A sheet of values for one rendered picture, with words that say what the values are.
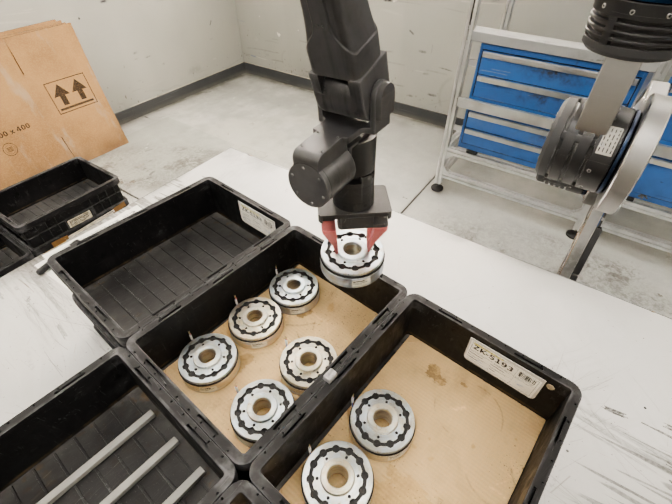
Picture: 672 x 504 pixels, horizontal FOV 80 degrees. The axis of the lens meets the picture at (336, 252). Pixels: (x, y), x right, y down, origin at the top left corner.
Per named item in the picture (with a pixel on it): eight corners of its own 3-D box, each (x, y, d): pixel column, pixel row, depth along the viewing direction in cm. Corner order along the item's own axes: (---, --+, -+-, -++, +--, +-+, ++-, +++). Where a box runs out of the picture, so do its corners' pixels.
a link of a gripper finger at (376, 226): (385, 263, 61) (389, 215, 55) (338, 266, 61) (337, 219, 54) (378, 234, 66) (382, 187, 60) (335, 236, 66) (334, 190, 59)
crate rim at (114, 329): (211, 182, 102) (209, 174, 101) (294, 231, 88) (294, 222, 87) (49, 267, 80) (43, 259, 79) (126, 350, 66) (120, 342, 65)
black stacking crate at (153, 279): (218, 212, 109) (209, 177, 101) (296, 262, 95) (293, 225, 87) (72, 298, 87) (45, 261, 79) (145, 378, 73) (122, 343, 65)
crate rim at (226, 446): (295, 231, 88) (294, 222, 87) (410, 298, 74) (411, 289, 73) (126, 350, 66) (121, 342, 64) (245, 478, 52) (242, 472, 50)
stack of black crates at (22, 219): (117, 233, 205) (78, 155, 174) (154, 256, 192) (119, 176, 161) (38, 281, 180) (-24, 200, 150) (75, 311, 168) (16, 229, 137)
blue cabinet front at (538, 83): (458, 145, 236) (482, 42, 197) (590, 184, 206) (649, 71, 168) (456, 147, 234) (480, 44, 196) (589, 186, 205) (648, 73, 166)
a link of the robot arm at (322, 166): (396, 76, 44) (332, 64, 47) (338, 117, 37) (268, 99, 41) (392, 171, 52) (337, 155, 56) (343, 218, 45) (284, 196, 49)
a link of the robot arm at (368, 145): (386, 120, 49) (347, 109, 51) (356, 144, 45) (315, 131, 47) (382, 169, 54) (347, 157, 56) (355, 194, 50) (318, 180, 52)
